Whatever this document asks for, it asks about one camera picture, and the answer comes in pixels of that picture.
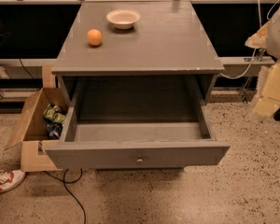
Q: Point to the round metal drawer knob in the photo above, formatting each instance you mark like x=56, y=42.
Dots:
x=139, y=160

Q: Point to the white paper bowl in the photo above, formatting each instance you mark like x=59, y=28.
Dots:
x=123, y=19

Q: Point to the blue snack bag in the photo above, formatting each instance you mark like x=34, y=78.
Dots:
x=54, y=130

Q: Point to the grey top drawer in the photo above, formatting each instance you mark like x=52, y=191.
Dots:
x=112, y=121

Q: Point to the open cardboard box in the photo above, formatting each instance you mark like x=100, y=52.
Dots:
x=30, y=131

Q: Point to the padded gripper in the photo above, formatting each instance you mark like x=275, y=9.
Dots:
x=279, y=37

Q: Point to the metal wall rail frame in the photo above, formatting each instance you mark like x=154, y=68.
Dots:
x=38, y=30

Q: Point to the green snack bag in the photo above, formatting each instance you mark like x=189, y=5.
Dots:
x=54, y=114

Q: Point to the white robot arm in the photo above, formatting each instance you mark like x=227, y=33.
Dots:
x=273, y=37

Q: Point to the orange fruit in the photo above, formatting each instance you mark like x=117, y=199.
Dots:
x=95, y=37

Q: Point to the red and white sneaker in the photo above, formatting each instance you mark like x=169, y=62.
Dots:
x=10, y=179

